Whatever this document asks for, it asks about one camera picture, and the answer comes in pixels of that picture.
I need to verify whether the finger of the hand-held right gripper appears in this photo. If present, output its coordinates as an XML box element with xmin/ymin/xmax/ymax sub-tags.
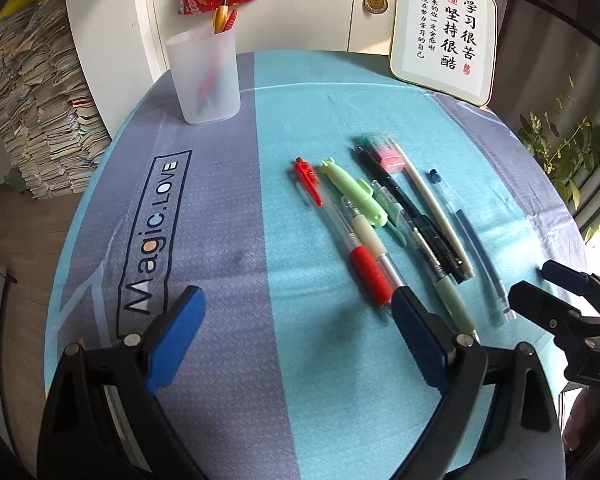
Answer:
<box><xmin>510</xmin><ymin>281</ymin><xmax>588</xmax><ymax>346</ymax></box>
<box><xmin>540</xmin><ymin>260</ymin><xmax>600</xmax><ymax>313</ymax></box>

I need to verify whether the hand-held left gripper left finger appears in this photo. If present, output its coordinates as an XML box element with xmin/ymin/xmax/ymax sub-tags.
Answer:
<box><xmin>37</xmin><ymin>286</ymin><xmax>207</xmax><ymax>480</ymax></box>

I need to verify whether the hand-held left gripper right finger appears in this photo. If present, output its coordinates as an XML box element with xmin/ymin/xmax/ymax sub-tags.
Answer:
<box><xmin>391</xmin><ymin>286</ymin><xmax>566</xmax><ymax>480</ymax></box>

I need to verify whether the green grip clear pen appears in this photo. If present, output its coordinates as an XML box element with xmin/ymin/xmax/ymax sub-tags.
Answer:
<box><xmin>371</xmin><ymin>179</ymin><xmax>479</xmax><ymax>342</ymax></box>

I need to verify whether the red grip clear pen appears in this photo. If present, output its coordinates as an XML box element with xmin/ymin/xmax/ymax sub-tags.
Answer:
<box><xmin>294</xmin><ymin>156</ymin><xmax>397</xmax><ymax>318</ymax></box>

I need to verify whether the blue-grey pen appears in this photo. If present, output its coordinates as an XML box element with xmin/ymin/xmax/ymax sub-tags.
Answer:
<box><xmin>452</xmin><ymin>208</ymin><xmax>519</xmax><ymax>323</ymax></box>

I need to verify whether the white grip clear pen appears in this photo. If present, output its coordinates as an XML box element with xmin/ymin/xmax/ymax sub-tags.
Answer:
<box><xmin>340</xmin><ymin>196</ymin><xmax>410</xmax><ymax>295</ymax></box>

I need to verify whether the beige slim pen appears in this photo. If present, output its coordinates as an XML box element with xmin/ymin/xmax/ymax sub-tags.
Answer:
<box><xmin>394</xmin><ymin>135</ymin><xmax>476</xmax><ymax>279</ymax></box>

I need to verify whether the thin clear pen blue cap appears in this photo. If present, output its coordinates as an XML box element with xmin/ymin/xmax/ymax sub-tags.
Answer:
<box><xmin>429</xmin><ymin>168</ymin><xmax>503</xmax><ymax>327</ymax></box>

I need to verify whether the black pen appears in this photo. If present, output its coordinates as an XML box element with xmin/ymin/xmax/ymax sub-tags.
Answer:
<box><xmin>354</xmin><ymin>146</ymin><xmax>469</xmax><ymax>285</ymax></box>

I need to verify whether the green novelty pen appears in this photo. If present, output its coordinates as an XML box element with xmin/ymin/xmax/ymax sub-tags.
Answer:
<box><xmin>322</xmin><ymin>158</ymin><xmax>390</xmax><ymax>230</ymax></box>

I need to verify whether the translucent plastic pen cup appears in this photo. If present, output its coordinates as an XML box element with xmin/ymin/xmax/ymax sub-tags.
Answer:
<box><xmin>165</xmin><ymin>27</ymin><xmax>242</xmax><ymax>125</ymax></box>

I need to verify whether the person's right hand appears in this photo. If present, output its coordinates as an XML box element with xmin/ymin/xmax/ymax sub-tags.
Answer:
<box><xmin>562</xmin><ymin>387</ymin><xmax>600</xmax><ymax>453</ymax></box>

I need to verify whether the green leafy plant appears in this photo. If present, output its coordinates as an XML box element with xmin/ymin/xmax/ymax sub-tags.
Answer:
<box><xmin>517</xmin><ymin>75</ymin><xmax>600</xmax><ymax>211</ymax></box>

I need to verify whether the blue and grey printed tablecloth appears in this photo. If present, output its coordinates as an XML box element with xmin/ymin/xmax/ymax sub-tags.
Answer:
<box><xmin>43</xmin><ymin>50</ymin><xmax>589</xmax><ymax>480</ymax></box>

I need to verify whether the framed calligraphy plaque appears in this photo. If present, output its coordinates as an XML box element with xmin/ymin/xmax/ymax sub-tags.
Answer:
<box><xmin>388</xmin><ymin>0</ymin><xmax>501</xmax><ymax>107</ymax></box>

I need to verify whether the tall pile of books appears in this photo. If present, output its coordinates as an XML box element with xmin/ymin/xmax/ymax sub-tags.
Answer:
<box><xmin>0</xmin><ymin>0</ymin><xmax>114</xmax><ymax>202</ymax></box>

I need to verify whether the white cabinet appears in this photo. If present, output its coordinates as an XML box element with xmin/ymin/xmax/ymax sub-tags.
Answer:
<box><xmin>62</xmin><ymin>0</ymin><xmax>407</xmax><ymax>132</ymax></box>

